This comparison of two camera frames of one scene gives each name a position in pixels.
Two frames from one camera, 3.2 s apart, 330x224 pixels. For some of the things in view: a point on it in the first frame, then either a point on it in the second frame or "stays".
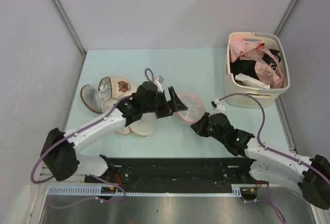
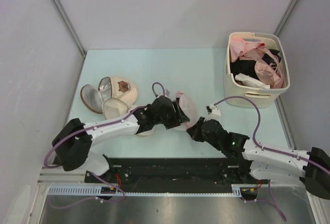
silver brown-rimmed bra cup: [93, 98] stays
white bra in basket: [249, 81] stays
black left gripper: [174, 105] to [178, 117]
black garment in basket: [248, 67] stays
